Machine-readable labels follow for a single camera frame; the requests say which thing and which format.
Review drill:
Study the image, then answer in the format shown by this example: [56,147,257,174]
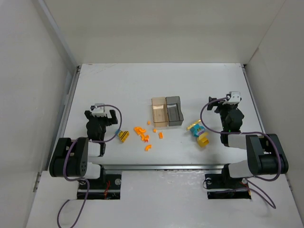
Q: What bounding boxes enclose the teal lego creature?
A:
[190,123,205,137]

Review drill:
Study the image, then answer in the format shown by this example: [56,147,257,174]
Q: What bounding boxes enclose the yellow lego brick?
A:
[197,132,209,147]

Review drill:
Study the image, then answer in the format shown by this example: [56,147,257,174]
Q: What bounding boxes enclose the yellow lego plate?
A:
[186,120,201,131]

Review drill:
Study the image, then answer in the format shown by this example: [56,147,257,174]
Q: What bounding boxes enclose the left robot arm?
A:
[49,109,118,180]

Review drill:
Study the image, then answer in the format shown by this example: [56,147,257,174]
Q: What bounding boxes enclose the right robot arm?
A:
[204,93,289,181]

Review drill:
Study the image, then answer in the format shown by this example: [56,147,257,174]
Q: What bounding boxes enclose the yellow black striped lego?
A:
[118,131,129,142]

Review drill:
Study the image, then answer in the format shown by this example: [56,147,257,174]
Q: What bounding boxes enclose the orange lego cluster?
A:
[134,127,150,143]

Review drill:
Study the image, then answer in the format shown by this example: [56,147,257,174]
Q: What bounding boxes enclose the grey transparent container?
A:
[166,96,184,126]

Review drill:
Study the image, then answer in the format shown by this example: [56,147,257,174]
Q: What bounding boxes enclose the orange curved lego lower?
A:
[144,144,152,151]

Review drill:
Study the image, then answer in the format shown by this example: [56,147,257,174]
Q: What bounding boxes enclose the amber transparent container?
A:
[152,97,169,127]

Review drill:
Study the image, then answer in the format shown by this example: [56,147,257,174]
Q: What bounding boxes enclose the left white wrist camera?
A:
[90,103,106,117]

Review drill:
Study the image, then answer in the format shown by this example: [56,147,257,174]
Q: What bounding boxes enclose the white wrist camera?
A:
[90,103,106,117]
[223,91,241,105]

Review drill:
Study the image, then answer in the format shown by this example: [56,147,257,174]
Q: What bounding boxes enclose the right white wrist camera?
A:
[223,91,241,105]

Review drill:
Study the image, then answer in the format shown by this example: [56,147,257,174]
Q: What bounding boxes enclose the aluminium rail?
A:
[103,164,223,171]

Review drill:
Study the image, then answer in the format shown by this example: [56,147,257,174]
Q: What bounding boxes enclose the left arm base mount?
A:
[87,174,122,200]

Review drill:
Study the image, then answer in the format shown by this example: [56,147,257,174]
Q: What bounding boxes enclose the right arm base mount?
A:
[203,174,251,200]

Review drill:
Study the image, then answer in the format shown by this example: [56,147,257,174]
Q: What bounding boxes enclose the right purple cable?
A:
[200,97,283,209]

